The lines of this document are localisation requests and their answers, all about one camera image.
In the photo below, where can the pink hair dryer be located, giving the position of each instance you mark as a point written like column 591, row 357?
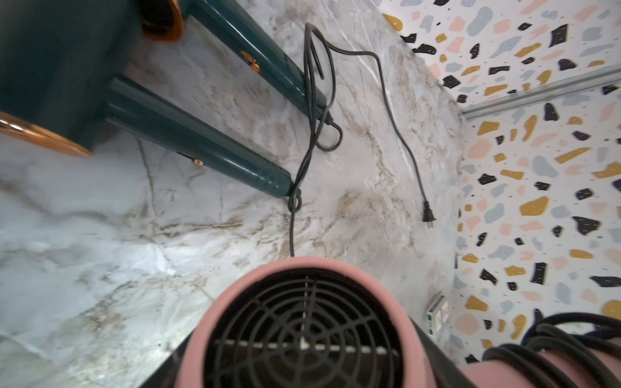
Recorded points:
column 314, row 322

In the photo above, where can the aluminium corner post right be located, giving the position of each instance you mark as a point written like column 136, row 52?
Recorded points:
column 598, row 78

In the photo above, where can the dark green hair dryer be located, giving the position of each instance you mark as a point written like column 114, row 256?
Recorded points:
column 62, row 65
column 262, row 58

